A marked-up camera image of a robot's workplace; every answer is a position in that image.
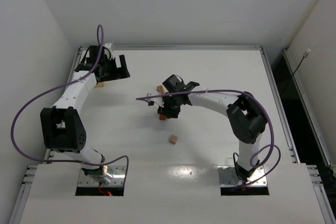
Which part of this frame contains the light rectangular wood block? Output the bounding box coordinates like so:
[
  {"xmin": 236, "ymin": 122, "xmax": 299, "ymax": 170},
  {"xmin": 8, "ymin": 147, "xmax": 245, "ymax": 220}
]
[{"xmin": 157, "ymin": 85, "xmax": 166, "ymax": 94}]

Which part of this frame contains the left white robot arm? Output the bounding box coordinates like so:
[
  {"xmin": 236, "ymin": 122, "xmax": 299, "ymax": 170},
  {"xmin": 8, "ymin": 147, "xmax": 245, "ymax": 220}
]
[{"xmin": 40, "ymin": 43, "xmax": 130, "ymax": 183}]

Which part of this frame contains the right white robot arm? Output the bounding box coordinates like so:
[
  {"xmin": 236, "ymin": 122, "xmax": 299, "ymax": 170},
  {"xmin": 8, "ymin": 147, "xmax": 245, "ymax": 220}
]
[{"xmin": 158, "ymin": 74, "xmax": 267, "ymax": 182}]

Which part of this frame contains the brown arch wood block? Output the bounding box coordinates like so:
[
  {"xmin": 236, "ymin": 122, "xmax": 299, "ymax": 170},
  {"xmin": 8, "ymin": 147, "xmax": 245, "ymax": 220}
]
[{"xmin": 159, "ymin": 114, "xmax": 167, "ymax": 121}]

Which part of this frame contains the lone light wood cube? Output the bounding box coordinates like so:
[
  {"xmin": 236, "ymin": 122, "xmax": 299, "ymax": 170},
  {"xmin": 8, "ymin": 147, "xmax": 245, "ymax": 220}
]
[{"xmin": 169, "ymin": 135, "xmax": 178, "ymax": 145}]

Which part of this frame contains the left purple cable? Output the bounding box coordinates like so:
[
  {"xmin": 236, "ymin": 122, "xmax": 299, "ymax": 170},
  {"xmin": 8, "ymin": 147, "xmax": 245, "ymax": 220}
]
[{"xmin": 10, "ymin": 24, "xmax": 129, "ymax": 180}]

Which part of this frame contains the purple cable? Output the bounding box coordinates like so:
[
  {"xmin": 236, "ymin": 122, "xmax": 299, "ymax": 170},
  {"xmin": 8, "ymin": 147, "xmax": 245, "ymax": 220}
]
[
  {"xmin": 135, "ymin": 89, "xmax": 281, "ymax": 188},
  {"xmin": 10, "ymin": 24, "xmax": 129, "ymax": 180}
]

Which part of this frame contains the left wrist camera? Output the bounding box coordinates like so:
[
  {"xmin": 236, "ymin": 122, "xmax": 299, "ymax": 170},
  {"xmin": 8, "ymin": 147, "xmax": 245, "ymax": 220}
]
[{"xmin": 104, "ymin": 42, "xmax": 115, "ymax": 60}]

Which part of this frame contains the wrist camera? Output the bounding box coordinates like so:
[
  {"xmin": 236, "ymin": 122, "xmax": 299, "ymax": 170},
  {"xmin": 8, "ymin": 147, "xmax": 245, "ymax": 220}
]
[
  {"xmin": 146, "ymin": 93, "xmax": 164, "ymax": 108},
  {"xmin": 104, "ymin": 42, "xmax": 115, "ymax": 60}
]

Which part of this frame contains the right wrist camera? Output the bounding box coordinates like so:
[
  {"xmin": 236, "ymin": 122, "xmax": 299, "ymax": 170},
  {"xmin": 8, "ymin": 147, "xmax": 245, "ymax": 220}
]
[{"xmin": 146, "ymin": 93, "xmax": 164, "ymax": 108}]

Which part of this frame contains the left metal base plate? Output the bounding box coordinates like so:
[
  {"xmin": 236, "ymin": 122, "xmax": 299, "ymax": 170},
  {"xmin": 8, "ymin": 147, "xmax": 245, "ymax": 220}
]
[{"xmin": 77, "ymin": 166, "xmax": 126, "ymax": 187}]

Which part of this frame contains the metal base plate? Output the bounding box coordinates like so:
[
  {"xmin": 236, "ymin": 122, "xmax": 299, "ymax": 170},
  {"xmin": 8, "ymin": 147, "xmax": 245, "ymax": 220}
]
[
  {"xmin": 218, "ymin": 165, "xmax": 267, "ymax": 188},
  {"xmin": 77, "ymin": 166, "xmax": 126, "ymax": 187}
]

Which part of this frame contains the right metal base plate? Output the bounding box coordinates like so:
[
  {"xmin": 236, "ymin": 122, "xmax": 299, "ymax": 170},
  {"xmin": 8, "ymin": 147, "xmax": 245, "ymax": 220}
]
[{"xmin": 218, "ymin": 165, "xmax": 267, "ymax": 188}]

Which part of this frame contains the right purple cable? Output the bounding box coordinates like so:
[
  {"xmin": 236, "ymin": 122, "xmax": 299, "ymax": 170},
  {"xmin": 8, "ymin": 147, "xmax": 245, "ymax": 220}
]
[{"xmin": 135, "ymin": 89, "xmax": 281, "ymax": 188}]

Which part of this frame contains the black wall cable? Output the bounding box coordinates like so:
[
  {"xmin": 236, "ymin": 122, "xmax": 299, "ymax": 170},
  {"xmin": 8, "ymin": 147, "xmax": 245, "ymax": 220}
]
[{"xmin": 278, "ymin": 48, "xmax": 312, "ymax": 96}]

